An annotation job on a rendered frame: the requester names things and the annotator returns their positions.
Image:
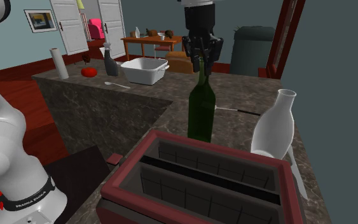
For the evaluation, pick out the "white panelled door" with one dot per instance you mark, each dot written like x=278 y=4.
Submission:
x=70 y=28
x=112 y=18

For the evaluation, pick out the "dark robot stand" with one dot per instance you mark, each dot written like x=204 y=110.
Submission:
x=73 y=173

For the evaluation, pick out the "white spoon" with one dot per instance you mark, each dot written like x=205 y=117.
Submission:
x=116 y=84

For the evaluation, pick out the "red seated chair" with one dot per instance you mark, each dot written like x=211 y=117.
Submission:
x=162 y=48

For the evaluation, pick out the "small dark brown object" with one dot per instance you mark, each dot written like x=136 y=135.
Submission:
x=86 y=58

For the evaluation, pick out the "dark green bin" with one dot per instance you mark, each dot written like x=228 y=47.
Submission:
x=251 y=49

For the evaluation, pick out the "red tomato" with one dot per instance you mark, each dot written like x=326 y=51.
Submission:
x=89 y=72

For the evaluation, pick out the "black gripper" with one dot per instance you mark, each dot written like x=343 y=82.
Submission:
x=199 y=20

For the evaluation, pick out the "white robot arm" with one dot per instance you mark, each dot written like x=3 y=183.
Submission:
x=8 y=161

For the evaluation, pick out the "white knife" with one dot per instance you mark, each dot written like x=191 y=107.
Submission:
x=298 y=176

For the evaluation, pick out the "dark green glass bottle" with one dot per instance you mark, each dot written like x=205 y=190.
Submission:
x=201 y=108

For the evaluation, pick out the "dark red toaster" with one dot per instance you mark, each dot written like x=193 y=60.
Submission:
x=197 y=180

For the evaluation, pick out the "white square baking dish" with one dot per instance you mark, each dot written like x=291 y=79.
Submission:
x=144 y=73

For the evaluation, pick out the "orange wooden table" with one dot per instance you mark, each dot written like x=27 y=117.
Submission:
x=149 y=40

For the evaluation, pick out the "framed wall picture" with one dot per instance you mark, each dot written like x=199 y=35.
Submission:
x=40 y=21

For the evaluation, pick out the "white paper towel roll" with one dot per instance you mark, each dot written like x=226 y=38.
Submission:
x=59 y=63

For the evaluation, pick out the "orange brown armchair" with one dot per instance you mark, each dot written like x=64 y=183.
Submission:
x=178 y=63

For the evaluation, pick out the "dark red door frame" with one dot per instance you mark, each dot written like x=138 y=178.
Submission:
x=285 y=31

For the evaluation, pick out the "white vase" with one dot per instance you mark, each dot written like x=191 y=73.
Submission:
x=274 y=127

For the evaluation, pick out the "dark grey spray bottle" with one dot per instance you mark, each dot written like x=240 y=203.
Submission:
x=111 y=65

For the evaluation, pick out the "pink armchair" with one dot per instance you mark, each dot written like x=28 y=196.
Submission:
x=96 y=29

